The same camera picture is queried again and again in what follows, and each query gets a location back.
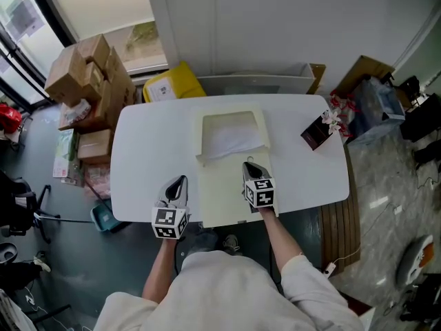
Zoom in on person's grey trousers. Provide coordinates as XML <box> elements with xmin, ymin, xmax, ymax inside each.
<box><xmin>187</xmin><ymin>228</ymin><xmax>243</xmax><ymax>257</ymax></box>

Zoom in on wooden slat panel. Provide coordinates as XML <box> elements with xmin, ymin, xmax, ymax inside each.
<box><xmin>320</xmin><ymin>146</ymin><xmax>362</xmax><ymax>277</ymax></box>

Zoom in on white and orange device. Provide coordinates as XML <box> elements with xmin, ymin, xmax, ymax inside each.
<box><xmin>396</xmin><ymin>234</ymin><xmax>435</xmax><ymax>288</ymax></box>

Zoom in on stack of cardboard boxes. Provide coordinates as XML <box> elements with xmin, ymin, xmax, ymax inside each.
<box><xmin>43</xmin><ymin>34</ymin><xmax>137</xmax><ymax>166</ymax></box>

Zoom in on pink packets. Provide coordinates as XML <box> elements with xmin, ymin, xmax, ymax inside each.
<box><xmin>83</xmin><ymin>163</ymin><xmax>112</xmax><ymax>200</ymax></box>

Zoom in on white A4 paper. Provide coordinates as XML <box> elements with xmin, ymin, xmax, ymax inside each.
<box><xmin>203</xmin><ymin>126</ymin><xmax>267</xmax><ymax>161</ymax></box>

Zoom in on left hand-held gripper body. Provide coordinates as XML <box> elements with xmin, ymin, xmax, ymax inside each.
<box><xmin>151</xmin><ymin>201</ymin><xmax>192</xmax><ymax>240</ymax></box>

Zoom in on dark brown tissue box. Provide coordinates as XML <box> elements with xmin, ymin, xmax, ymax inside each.
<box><xmin>300</xmin><ymin>115</ymin><xmax>334</xmax><ymax>152</ymax></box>

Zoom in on person's left forearm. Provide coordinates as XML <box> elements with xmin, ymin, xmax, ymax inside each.
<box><xmin>141</xmin><ymin>237</ymin><xmax>178</xmax><ymax>303</ymax></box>

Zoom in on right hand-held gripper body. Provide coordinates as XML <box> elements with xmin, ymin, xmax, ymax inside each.
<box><xmin>243</xmin><ymin>177</ymin><xmax>280</xmax><ymax>217</ymax></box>

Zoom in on person's right shoe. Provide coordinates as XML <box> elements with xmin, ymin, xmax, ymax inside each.
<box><xmin>222</xmin><ymin>233</ymin><xmax>243</xmax><ymax>256</ymax></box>

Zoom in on green dustpan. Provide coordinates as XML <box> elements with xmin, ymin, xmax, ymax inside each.
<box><xmin>90</xmin><ymin>200</ymin><xmax>123</xmax><ymax>234</ymax></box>

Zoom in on pale yellow folder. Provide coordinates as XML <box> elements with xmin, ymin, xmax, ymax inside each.
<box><xmin>194</xmin><ymin>102</ymin><xmax>280</xmax><ymax>229</ymax></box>

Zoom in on black equipment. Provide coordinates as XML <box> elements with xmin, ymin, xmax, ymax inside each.
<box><xmin>399</xmin><ymin>76</ymin><xmax>441</xmax><ymax>143</ymax></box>

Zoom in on red and white gift bags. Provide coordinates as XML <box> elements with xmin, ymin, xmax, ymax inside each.
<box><xmin>329</xmin><ymin>93</ymin><xmax>356</xmax><ymax>139</ymax></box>

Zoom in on large brown cardboard box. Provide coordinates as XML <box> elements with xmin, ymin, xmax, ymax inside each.
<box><xmin>336</xmin><ymin>55</ymin><xmax>396</xmax><ymax>98</ymax></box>

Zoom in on white flat board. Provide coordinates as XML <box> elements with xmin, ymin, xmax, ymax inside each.
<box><xmin>0</xmin><ymin>290</ymin><xmax>29</xmax><ymax>331</ymax></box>

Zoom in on person's white shirt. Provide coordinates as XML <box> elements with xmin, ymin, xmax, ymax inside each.
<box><xmin>92</xmin><ymin>250</ymin><xmax>367</xmax><ymax>331</ymax></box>

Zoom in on white open box panel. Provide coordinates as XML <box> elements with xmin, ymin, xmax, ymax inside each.
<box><xmin>196</xmin><ymin>62</ymin><xmax>316</xmax><ymax>97</ymax></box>

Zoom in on person's right forearm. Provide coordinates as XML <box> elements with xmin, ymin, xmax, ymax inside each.
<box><xmin>257</xmin><ymin>208</ymin><xmax>306</xmax><ymax>276</ymax></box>

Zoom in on flat cardboard sheet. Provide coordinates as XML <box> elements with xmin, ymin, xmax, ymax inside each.
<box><xmin>306</xmin><ymin>63</ymin><xmax>327</xmax><ymax>96</ymax></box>

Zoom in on green and white carton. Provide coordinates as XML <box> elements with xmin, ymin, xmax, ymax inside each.
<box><xmin>52</xmin><ymin>128</ymin><xmax>82</xmax><ymax>186</ymax></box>

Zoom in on black framed glass door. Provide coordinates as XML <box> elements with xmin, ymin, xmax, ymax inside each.
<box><xmin>0</xmin><ymin>0</ymin><xmax>81</xmax><ymax>110</ymax></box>

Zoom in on pink white flower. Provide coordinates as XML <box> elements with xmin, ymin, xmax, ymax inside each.
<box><xmin>320</xmin><ymin>110</ymin><xmax>342</xmax><ymax>136</ymax></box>

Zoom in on blue grey plastic wrapped crate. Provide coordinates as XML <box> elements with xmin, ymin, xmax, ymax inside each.
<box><xmin>347</xmin><ymin>77</ymin><xmax>406</xmax><ymax>145</ymax></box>

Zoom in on yellow bag with white label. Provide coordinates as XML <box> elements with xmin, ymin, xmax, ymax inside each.
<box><xmin>143</xmin><ymin>60</ymin><xmax>208</xmax><ymax>103</ymax></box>

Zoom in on white plastic bag red print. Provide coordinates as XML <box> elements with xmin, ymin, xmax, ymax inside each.
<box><xmin>63</xmin><ymin>99</ymin><xmax>92</xmax><ymax>124</ymax></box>

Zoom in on black office chair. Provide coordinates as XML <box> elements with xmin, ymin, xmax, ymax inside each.
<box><xmin>0</xmin><ymin>170</ymin><xmax>61</xmax><ymax>245</ymax></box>

